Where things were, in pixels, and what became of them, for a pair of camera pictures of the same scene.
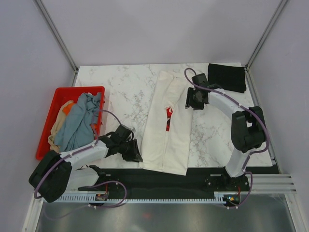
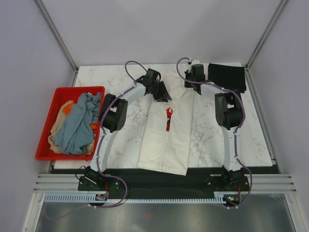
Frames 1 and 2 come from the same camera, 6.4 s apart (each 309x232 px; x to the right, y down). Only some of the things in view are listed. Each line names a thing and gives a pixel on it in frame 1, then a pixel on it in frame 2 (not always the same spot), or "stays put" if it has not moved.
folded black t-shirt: (229, 78) stays put
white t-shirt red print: (167, 133) stays put
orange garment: (66, 109) stays put
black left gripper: (134, 155) -> (163, 94)
